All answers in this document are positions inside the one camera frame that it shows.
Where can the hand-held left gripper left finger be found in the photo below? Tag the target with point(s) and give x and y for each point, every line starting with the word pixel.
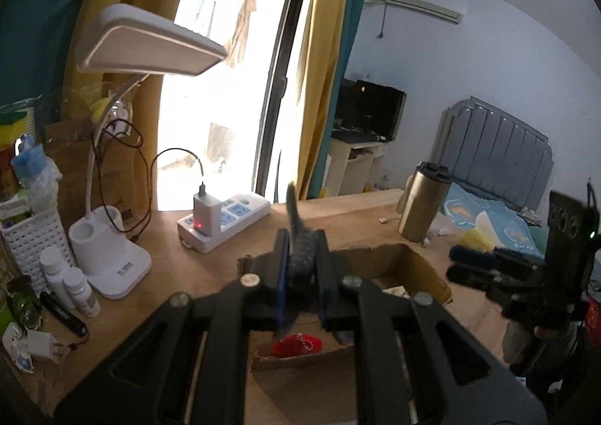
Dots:
pixel 281 275

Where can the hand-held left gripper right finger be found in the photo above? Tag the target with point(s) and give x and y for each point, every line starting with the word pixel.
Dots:
pixel 322 275

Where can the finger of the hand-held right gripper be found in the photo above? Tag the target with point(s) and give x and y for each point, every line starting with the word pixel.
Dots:
pixel 479 257
pixel 469 275

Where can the grey knitted sock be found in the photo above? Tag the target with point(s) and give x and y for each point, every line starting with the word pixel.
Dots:
pixel 300 250

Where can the cardboard box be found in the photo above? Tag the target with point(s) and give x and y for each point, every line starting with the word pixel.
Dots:
pixel 422 271

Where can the yellow cloth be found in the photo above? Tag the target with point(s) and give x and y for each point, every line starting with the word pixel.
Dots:
pixel 480 235

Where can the blue printed blanket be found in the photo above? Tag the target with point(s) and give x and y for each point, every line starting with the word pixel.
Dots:
pixel 507 223

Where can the white power strip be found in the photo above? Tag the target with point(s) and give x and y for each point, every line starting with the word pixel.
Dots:
pixel 234 214

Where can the steel travel tumbler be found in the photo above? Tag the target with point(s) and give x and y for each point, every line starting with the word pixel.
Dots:
pixel 422 204

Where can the white charger plug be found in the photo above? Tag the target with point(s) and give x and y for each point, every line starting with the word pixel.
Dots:
pixel 206 214

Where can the grey padded headboard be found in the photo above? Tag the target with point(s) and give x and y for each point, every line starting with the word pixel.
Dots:
pixel 497 143

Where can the cream computer desk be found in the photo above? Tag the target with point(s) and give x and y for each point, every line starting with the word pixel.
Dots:
pixel 350 162

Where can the black monitor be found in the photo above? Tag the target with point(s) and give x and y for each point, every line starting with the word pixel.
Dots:
pixel 371 108

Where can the white plastic bottle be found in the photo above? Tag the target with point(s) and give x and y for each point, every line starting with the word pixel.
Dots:
pixel 75 286
pixel 89 303
pixel 51 268

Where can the black marker pen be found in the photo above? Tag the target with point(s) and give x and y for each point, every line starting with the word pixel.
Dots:
pixel 63 312

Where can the yellow curtain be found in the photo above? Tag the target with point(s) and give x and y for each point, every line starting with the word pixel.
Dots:
pixel 324 54

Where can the brown paper bag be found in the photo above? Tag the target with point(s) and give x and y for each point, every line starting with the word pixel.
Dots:
pixel 70 171

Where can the teal curtain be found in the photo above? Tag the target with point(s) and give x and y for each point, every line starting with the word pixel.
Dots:
pixel 347 31

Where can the white woven plastic basket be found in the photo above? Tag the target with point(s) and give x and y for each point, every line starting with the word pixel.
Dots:
pixel 33 242

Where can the white plug adapter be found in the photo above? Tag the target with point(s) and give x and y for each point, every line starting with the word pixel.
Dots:
pixel 37 345

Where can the green glass jar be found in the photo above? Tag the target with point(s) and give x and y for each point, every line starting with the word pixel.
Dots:
pixel 23 305

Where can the hanging beige shirt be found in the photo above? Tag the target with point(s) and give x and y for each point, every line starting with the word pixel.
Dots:
pixel 239 16

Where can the white air conditioner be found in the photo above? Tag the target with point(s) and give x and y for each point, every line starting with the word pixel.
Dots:
pixel 422 0

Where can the blue plastic bag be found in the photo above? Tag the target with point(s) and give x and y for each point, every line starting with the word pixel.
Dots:
pixel 35 167

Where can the white desk lamp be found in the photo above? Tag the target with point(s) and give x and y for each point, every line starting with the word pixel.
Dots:
pixel 141 38

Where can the yellow green snack can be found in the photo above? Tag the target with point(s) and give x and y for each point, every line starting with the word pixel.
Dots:
pixel 14 143

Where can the black sliding door frame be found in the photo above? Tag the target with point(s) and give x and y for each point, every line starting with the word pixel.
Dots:
pixel 284 77

